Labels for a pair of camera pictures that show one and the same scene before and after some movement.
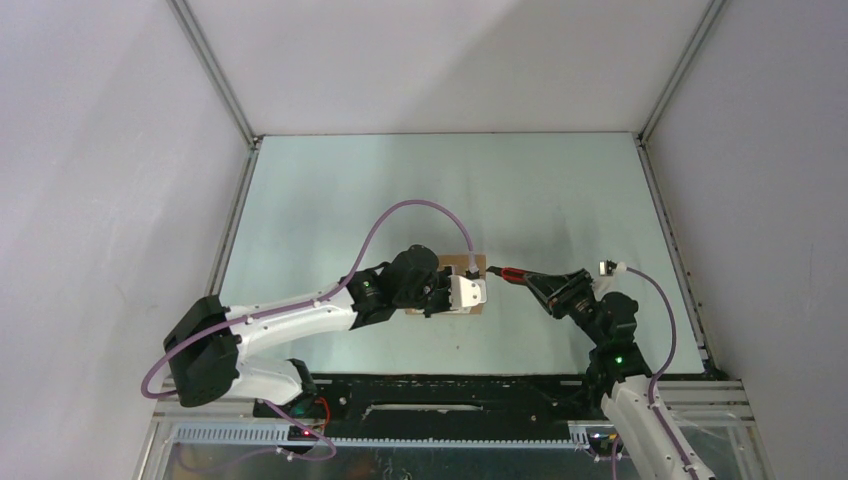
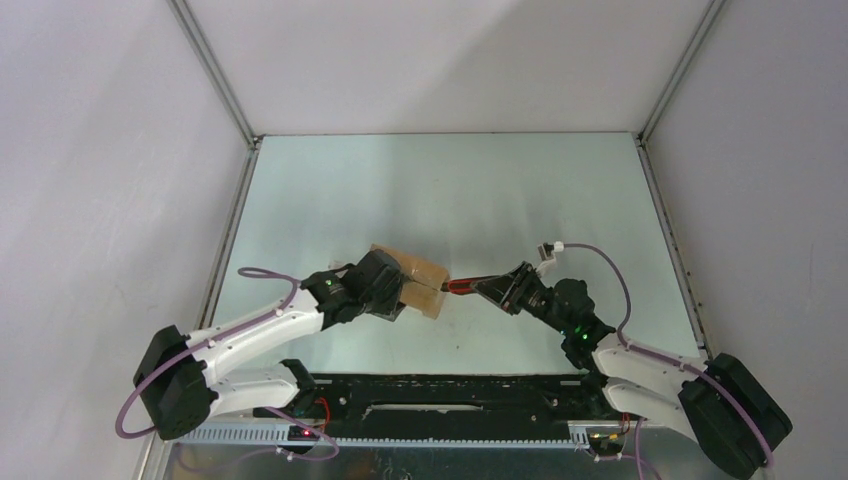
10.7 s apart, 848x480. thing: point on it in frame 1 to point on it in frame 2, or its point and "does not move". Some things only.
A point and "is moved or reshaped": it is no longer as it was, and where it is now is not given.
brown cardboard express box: [461, 263] is moved or reshaped
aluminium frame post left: [222, 83] does not move
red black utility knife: [508, 273] is moved or reshaped
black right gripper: [546, 287] to [509, 289]
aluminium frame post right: [712, 9] does not move
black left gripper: [445, 304] to [391, 304]
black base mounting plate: [442, 406] does not move
